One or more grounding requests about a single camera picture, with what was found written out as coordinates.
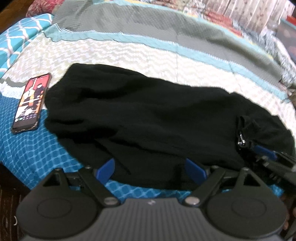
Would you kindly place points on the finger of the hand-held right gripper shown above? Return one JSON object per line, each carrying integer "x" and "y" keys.
{"x": 266, "y": 153}

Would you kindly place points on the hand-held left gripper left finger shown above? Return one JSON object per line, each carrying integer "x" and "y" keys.
{"x": 106, "y": 170}

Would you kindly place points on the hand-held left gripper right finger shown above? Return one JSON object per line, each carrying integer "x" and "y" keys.
{"x": 195, "y": 170}

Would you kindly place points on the black pants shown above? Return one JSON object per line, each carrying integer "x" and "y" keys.
{"x": 148, "y": 120}

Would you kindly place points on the grey blue floral blanket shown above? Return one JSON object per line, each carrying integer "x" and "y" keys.
{"x": 285, "y": 58}

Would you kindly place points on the smartphone with dark case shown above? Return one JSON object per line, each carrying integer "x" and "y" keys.
{"x": 31, "y": 104}

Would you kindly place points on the blue grey patterned bedsheet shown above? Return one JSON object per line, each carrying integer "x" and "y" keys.
{"x": 138, "y": 53}

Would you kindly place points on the red floral patchwork quilt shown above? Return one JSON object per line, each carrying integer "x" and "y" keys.
{"x": 231, "y": 14}

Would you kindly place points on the teal lattice cloth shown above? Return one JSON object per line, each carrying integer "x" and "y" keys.
{"x": 20, "y": 39}

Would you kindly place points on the wooden bed side rail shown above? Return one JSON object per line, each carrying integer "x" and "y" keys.
{"x": 10, "y": 204}

